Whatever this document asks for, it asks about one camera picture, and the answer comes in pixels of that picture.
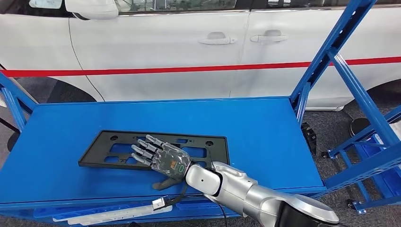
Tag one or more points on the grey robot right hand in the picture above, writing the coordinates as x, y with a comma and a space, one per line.
170, 161

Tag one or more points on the black plastic plate frame part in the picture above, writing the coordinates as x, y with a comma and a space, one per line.
97, 156

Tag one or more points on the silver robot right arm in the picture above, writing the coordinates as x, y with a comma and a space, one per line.
250, 194

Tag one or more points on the blue metal shelf rack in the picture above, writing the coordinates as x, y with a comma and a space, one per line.
156, 119
343, 146

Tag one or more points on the red barrier belt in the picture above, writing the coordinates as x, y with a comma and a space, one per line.
156, 69

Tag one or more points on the white car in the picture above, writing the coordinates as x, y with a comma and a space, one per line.
156, 37

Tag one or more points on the black round stanchion base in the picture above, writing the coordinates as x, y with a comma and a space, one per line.
358, 127

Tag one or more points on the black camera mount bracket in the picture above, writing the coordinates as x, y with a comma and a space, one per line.
180, 197

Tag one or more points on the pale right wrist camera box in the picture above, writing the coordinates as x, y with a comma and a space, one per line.
159, 203

